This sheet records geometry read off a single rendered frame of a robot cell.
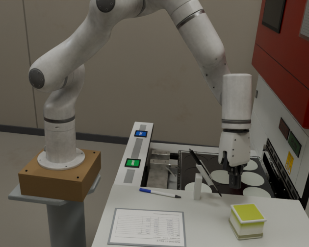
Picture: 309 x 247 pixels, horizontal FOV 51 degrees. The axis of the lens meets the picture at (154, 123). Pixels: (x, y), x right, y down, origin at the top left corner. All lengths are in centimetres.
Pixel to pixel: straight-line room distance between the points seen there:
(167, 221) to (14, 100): 294
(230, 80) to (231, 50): 213
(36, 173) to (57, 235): 35
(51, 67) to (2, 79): 255
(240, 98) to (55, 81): 62
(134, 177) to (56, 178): 30
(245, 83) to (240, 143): 17
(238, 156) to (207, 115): 229
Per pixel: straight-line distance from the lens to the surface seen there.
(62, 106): 126
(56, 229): 154
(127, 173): 121
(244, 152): 98
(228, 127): 94
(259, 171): 143
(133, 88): 320
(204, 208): 106
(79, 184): 126
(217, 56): 93
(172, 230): 96
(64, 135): 130
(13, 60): 358
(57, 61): 116
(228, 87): 94
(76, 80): 128
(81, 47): 112
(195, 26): 93
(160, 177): 133
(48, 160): 138
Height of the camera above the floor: 161
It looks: 24 degrees down
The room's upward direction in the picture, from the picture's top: 3 degrees clockwise
